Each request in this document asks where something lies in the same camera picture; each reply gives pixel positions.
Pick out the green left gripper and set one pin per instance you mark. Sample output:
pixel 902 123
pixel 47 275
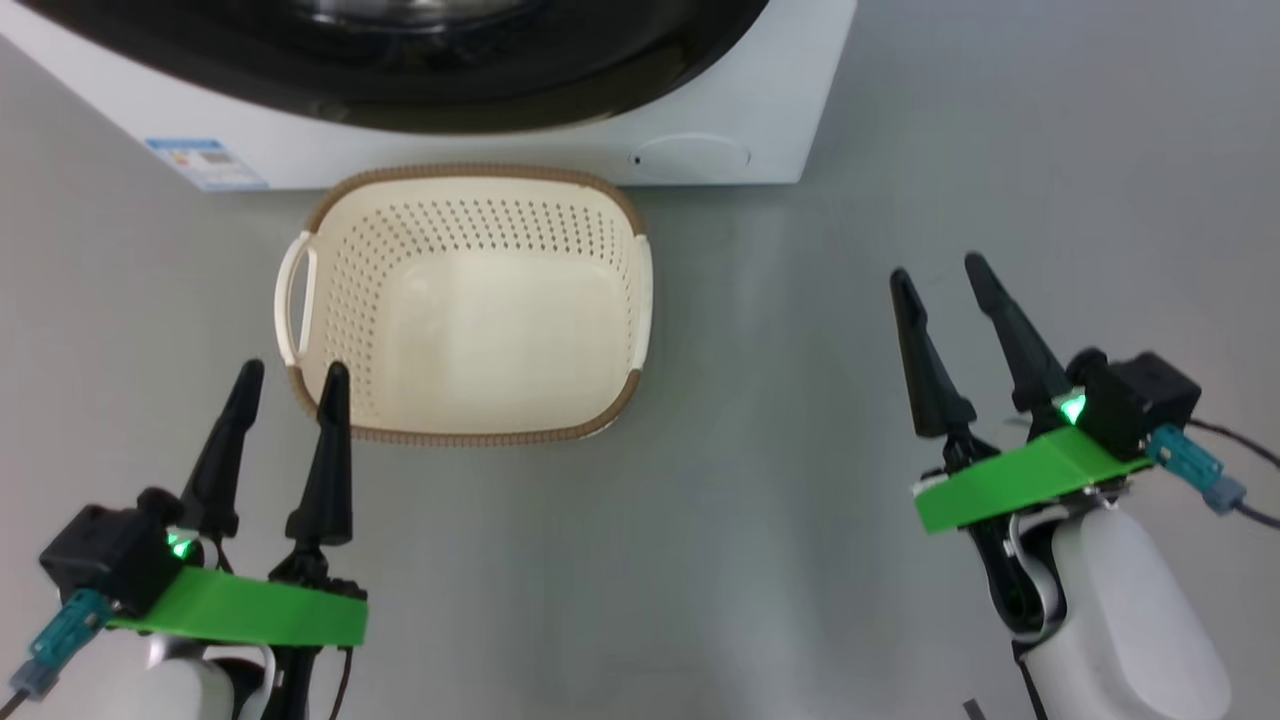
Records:
pixel 250 615

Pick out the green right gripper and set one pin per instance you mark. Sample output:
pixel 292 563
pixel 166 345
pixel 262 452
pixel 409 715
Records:
pixel 1030 480

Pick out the round black glass washer door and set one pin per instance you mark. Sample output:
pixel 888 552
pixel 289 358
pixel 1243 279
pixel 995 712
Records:
pixel 450 100

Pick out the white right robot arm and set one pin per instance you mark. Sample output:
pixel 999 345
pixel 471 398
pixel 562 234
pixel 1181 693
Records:
pixel 1130 620

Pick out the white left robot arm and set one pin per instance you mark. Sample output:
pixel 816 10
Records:
pixel 170 695

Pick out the cream perforated laundry basket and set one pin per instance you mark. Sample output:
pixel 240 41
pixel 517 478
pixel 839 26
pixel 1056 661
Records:
pixel 480 330

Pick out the white front-load washing machine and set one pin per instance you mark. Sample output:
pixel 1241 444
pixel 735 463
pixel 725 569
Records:
pixel 800 100

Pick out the blue energy label sticker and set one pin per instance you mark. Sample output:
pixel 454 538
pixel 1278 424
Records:
pixel 207 164

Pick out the round white filter cover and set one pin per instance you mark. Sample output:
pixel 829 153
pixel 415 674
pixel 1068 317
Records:
pixel 690 158

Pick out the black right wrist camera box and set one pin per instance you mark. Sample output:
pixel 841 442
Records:
pixel 1140 400

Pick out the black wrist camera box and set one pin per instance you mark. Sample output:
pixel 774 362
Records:
pixel 105 560
pixel 1140 400

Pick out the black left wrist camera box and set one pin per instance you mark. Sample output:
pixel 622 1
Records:
pixel 105 560

